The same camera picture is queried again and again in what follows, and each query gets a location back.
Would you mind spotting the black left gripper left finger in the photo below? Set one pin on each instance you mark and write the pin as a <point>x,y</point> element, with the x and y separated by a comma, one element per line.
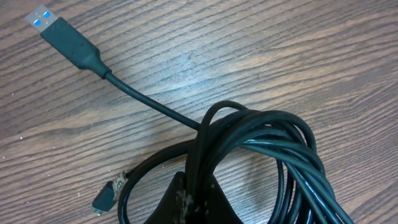
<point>176,206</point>

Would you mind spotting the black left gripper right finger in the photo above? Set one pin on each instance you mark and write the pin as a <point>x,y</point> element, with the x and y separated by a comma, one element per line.
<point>216,207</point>

